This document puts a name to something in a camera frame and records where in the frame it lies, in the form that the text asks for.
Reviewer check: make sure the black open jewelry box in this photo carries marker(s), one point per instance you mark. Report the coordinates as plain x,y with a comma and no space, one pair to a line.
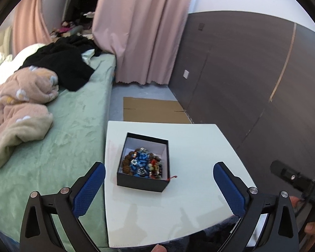
144,163

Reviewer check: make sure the black clothing pile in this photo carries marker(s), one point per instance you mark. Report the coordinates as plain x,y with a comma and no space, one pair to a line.
64,57

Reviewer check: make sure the pink fleece blanket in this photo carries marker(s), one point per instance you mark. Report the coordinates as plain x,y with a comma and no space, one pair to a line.
24,116

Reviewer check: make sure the green bed sheet mattress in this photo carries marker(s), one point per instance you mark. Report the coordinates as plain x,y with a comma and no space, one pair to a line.
74,143

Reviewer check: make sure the flat brown cardboard sheet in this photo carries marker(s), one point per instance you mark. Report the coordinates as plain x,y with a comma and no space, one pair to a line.
153,111

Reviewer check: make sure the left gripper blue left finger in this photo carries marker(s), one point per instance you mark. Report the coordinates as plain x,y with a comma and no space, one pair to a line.
38,231

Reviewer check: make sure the pink curtain centre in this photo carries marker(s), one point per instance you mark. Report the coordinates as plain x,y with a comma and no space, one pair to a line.
144,35

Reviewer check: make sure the person's right hand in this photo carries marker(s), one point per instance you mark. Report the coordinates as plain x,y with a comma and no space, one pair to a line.
305,214

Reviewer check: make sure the pink curtain left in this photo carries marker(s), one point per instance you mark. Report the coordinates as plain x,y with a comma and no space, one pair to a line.
29,26

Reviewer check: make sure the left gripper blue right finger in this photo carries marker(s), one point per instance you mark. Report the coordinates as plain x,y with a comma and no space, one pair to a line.
279,231

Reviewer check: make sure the person's left hand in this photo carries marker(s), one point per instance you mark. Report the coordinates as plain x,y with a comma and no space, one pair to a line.
159,248

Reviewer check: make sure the dark wall switch plate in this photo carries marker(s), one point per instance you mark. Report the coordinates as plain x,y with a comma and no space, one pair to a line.
201,26

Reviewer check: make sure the pink curtain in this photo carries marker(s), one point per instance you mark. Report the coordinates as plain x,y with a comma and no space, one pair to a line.
29,26
144,35

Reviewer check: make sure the white wall socket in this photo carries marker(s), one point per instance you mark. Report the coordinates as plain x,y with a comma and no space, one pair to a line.
186,74

